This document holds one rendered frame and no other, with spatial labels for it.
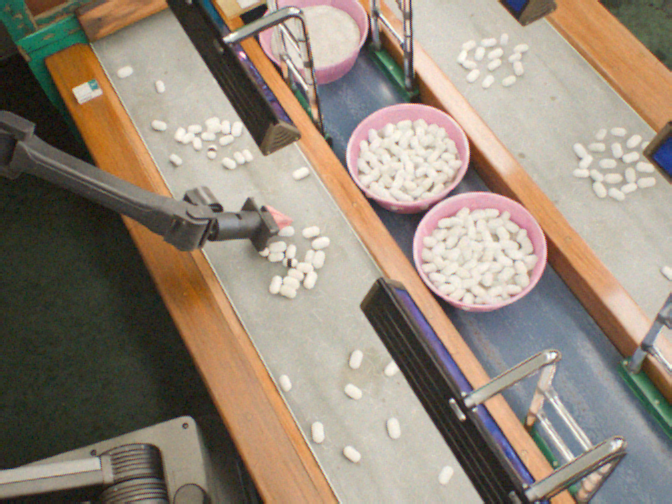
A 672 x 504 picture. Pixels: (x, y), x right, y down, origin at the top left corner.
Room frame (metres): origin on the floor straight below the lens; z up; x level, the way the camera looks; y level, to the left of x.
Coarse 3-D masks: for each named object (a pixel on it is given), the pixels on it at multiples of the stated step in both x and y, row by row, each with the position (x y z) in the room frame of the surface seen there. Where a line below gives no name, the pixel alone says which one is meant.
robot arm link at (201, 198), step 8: (192, 192) 0.97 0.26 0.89; (200, 192) 0.97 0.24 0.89; (208, 192) 0.97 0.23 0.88; (184, 200) 0.96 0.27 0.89; (192, 200) 0.94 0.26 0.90; (200, 200) 0.95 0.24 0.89; (208, 200) 0.94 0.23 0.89; (216, 200) 0.95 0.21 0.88; (192, 208) 0.89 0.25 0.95; (200, 208) 0.90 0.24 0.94; (208, 208) 0.90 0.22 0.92; (192, 216) 0.87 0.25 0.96; (200, 216) 0.87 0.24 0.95; (208, 216) 0.88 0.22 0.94; (208, 224) 0.87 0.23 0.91; (208, 232) 0.86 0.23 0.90; (200, 240) 0.86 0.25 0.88
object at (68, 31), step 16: (48, 32) 1.57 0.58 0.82; (64, 32) 1.58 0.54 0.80; (80, 32) 1.59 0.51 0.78; (32, 48) 1.55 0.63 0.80; (48, 48) 1.56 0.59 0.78; (64, 48) 1.57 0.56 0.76; (32, 64) 1.54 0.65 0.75; (48, 80) 1.55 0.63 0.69; (48, 96) 1.54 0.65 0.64; (64, 112) 1.57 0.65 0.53; (80, 144) 1.57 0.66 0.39
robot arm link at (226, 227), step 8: (216, 208) 0.93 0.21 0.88; (216, 216) 0.89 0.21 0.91; (224, 216) 0.90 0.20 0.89; (232, 216) 0.90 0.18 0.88; (216, 224) 0.88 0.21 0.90; (224, 224) 0.88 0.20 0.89; (232, 224) 0.88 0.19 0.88; (216, 232) 0.87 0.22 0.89; (224, 232) 0.87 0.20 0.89; (232, 232) 0.87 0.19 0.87; (216, 240) 0.86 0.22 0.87; (224, 240) 0.87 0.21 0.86
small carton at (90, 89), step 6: (84, 84) 1.41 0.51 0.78; (90, 84) 1.41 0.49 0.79; (96, 84) 1.41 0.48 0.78; (72, 90) 1.40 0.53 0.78; (78, 90) 1.40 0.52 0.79; (84, 90) 1.40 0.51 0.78; (90, 90) 1.39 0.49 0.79; (96, 90) 1.39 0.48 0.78; (78, 96) 1.38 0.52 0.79; (84, 96) 1.38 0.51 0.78; (90, 96) 1.39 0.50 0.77; (96, 96) 1.39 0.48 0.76; (78, 102) 1.38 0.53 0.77
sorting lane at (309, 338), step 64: (128, 64) 1.49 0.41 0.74; (192, 64) 1.45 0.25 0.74; (256, 192) 1.04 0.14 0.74; (320, 192) 1.01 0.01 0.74; (256, 256) 0.88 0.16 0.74; (256, 320) 0.74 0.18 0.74; (320, 320) 0.71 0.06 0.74; (320, 384) 0.57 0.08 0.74; (384, 384) 0.55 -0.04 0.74; (320, 448) 0.45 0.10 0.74; (384, 448) 0.43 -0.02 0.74; (448, 448) 0.40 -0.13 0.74
